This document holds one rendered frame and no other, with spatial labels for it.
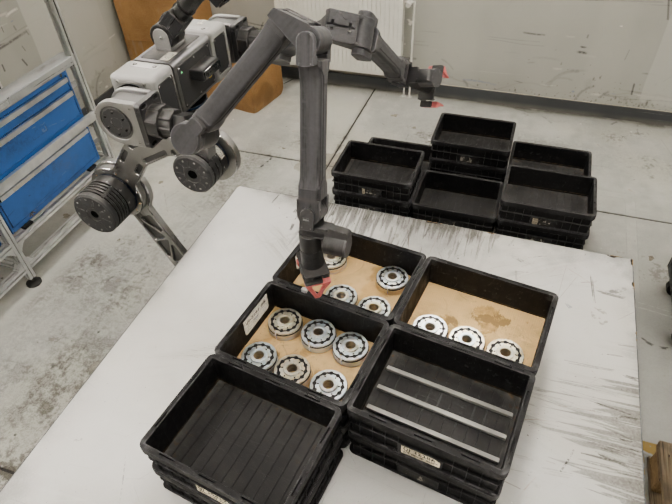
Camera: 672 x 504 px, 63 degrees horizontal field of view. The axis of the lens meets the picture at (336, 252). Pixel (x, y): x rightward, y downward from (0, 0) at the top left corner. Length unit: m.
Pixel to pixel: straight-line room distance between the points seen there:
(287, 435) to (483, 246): 1.07
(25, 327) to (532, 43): 3.65
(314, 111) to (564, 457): 1.11
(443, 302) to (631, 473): 0.67
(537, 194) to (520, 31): 1.79
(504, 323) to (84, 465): 1.26
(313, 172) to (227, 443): 0.72
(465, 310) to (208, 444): 0.84
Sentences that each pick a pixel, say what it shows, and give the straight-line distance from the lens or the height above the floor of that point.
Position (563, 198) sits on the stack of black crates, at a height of 0.49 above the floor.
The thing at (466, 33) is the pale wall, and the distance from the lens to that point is 4.39.
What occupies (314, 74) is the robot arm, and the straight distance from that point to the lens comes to 1.24.
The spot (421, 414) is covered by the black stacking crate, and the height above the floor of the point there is 0.83.
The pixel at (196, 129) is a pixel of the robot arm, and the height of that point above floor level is 1.47.
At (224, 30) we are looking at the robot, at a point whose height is 1.50.
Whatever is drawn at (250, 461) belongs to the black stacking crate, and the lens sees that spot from 1.48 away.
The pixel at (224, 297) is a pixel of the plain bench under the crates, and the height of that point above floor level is 0.70.
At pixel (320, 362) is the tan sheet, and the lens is 1.61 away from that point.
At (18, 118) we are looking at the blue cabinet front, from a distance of 3.21.
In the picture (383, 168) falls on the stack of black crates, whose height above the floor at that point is 0.49.
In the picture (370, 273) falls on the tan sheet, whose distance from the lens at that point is 1.83.
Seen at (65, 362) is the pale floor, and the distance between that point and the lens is 2.98.
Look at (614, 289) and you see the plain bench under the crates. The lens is 2.14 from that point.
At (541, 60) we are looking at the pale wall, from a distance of 4.42.
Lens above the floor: 2.14
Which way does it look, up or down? 43 degrees down
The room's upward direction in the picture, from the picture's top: 3 degrees counter-clockwise
